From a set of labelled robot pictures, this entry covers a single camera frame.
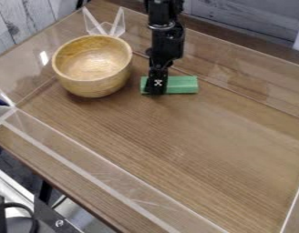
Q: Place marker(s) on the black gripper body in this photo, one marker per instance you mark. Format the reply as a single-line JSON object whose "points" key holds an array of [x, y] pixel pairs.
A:
{"points": [[167, 32]]}

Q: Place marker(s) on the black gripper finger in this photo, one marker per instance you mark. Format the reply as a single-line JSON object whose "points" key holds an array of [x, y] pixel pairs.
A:
{"points": [[157, 81]]}

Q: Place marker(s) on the green rectangular block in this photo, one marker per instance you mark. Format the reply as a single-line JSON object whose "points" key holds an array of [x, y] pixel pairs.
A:
{"points": [[182, 85]]}

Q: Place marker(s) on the light wooden bowl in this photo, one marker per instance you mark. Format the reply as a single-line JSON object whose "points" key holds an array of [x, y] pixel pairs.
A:
{"points": [[92, 65]]}

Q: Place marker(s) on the black table leg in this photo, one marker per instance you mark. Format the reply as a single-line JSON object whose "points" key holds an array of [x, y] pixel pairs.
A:
{"points": [[46, 192]]}

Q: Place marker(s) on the clear acrylic corner bracket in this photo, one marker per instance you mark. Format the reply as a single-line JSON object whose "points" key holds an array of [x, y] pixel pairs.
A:
{"points": [[114, 29]]}

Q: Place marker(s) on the clear acrylic tray wall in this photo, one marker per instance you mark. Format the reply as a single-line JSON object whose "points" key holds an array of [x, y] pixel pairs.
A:
{"points": [[201, 163]]}

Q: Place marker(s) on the black metal bracket with screw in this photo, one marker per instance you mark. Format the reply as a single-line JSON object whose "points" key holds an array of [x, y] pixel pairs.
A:
{"points": [[51, 222]]}

